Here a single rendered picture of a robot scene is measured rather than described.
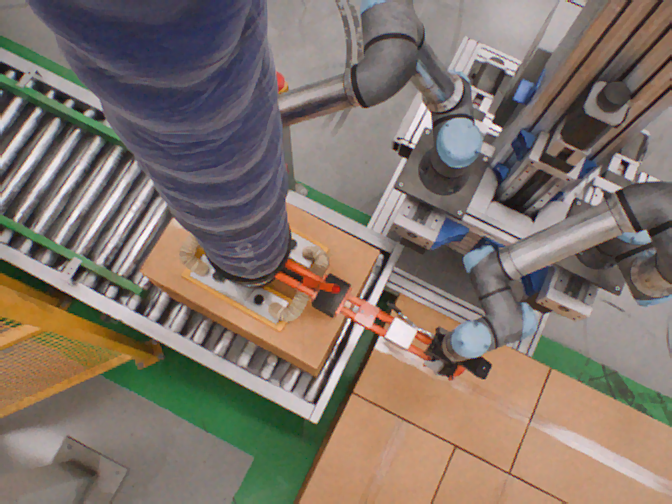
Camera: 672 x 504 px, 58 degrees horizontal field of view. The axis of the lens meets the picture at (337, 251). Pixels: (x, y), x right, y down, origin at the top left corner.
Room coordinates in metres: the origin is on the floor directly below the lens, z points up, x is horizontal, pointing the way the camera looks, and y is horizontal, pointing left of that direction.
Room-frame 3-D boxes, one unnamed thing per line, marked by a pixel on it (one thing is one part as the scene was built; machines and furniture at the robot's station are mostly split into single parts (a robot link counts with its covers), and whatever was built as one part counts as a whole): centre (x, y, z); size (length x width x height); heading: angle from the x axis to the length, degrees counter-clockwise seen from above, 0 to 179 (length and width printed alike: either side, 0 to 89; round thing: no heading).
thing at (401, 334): (0.24, -0.20, 1.07); 0.07 x 0.07 x 0.04; 69
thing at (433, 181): (0.74, -0.28, 1.09); 0.15 x 0.15 x 0.10
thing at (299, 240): (0.49, 0.20, 0.97); 0.34 x 0.10 x 0.05; 69
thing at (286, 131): (0.96, 0.28, 0.50); 0.07 x 0.07 x 1.00; 72
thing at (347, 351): (0.30, -0.11, 0.58); 0.70 x 0.03 x 0.06; 162
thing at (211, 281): (0.31, 0.27, 0.97); 0.34 x 0.10 x 0.05; 69
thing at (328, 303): (0.31, 0.00, 1.08); 0.10 x 0.08 x 0.06; 159
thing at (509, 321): (0.26, -0.39, 1.38); 0.11 x 0.11 x 0.08; 28
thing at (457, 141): (0.75, -0.27, 1.20); 0.13 x 0.12 x 0.14; 11
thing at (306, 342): (0.41, 0.22, 0.75); 0.60 x 0.40 x 0.40; 70
